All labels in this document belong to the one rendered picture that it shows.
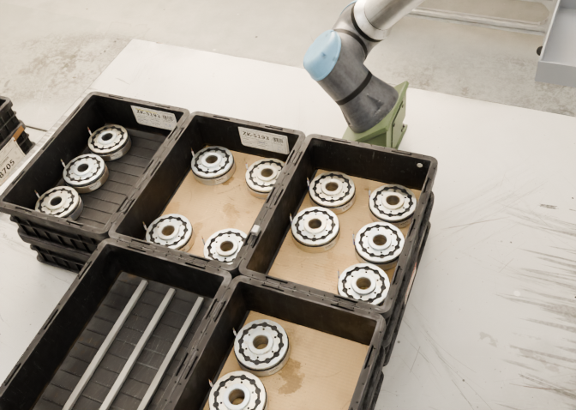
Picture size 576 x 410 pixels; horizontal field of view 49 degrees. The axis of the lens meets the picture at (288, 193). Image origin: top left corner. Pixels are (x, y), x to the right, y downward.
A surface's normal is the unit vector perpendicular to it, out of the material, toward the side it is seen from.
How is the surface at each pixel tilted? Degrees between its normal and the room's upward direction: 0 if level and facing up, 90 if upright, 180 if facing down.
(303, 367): 0
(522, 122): 0
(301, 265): 0
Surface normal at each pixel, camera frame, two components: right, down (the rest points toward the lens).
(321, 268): -0.11, -0.65
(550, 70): -0.41, 0.72
